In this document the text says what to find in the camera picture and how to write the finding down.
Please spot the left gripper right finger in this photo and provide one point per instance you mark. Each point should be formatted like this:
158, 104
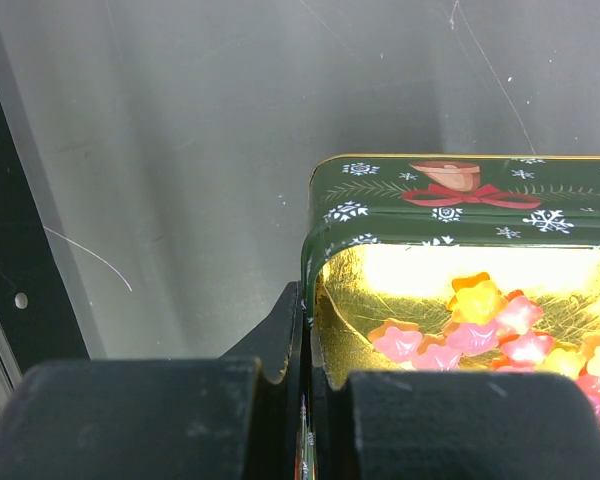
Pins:
451, 425

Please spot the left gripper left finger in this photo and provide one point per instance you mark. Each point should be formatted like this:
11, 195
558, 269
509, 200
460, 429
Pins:
231, 417

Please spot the green tin translucent star candies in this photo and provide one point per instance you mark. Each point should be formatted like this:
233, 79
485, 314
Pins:
443, 263

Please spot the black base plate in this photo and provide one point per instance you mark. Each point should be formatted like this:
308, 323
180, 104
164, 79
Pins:
36, 314

